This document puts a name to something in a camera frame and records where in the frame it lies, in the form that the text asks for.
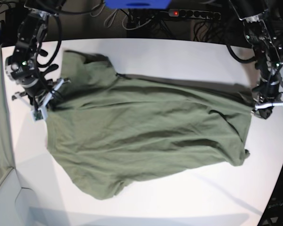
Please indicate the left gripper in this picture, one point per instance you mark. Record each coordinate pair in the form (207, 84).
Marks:
(268, 97)

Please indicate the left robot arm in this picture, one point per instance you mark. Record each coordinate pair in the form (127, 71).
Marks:
(268, 59)

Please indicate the black power strip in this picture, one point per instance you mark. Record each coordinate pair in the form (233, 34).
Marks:
(194, 14)

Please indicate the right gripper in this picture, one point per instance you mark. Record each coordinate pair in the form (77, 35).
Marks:
(37, 94)

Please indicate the blue box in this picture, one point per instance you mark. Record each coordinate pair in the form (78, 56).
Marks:
(137, 4)

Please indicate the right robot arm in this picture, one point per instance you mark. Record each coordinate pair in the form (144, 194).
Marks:
(22, 66)

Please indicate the green t-shirt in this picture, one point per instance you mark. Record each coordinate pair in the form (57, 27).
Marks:
(110, 130)

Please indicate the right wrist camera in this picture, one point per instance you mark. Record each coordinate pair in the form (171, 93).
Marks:
(40, 114)

